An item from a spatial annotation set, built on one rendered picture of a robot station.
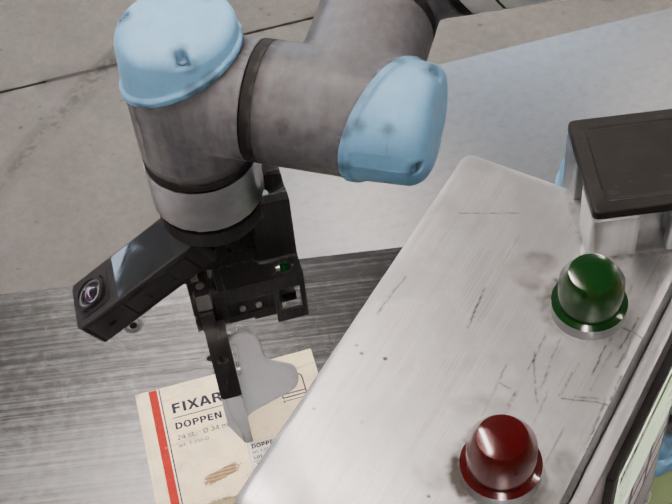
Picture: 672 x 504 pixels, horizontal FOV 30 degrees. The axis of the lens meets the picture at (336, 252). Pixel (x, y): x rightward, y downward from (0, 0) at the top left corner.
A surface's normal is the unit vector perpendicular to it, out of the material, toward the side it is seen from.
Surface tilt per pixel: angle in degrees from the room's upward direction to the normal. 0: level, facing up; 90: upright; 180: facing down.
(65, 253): 0
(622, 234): 90
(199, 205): 90
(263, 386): 57
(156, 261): 32
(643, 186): 0
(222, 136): 83
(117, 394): 0
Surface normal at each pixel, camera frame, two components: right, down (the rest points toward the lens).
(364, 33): 0.10, -0.51
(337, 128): -0.27, 0.33
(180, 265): 0.25, 0.71
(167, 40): -0.07, -0.63
